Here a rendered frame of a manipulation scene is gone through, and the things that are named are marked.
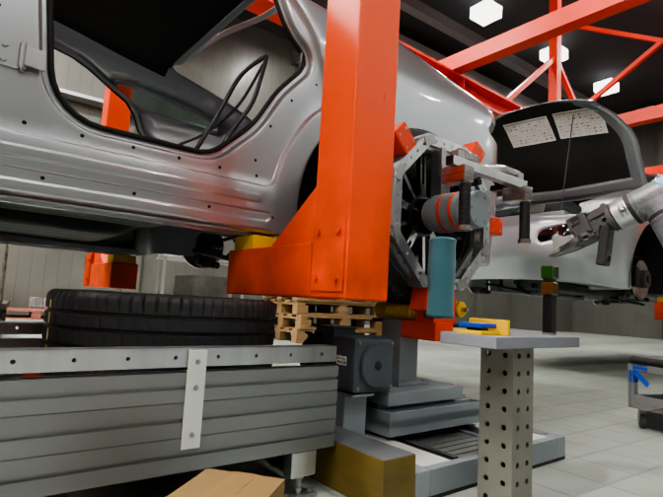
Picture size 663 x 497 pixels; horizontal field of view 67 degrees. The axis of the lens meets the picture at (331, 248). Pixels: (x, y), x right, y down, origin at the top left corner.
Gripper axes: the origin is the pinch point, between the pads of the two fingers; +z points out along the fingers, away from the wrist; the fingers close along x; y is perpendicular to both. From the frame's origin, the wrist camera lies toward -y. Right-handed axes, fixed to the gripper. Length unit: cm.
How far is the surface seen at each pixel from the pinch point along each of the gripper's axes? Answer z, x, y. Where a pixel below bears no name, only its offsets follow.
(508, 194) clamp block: 7.9, -9.3, 29.6
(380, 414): 63, 25, -29
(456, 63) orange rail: 106, -309, 337
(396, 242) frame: 33.9, 28.5, 18.9
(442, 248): 23.6, 20.1, 12.5
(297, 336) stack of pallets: 387, -234, 115
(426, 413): 58, 8, -32
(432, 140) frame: 16, 13, 53
